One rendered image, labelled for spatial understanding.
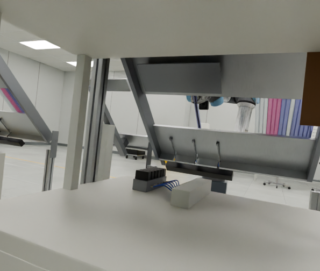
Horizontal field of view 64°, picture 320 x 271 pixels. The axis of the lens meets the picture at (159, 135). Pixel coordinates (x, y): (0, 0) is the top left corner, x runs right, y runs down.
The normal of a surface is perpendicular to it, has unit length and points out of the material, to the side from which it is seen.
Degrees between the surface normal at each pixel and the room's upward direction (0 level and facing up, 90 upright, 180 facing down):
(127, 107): 90
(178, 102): 90
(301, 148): 137
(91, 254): 0
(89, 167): 90
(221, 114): 90
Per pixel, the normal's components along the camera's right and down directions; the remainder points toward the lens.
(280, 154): -0.35, 0.69
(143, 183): -0.40, -0.04
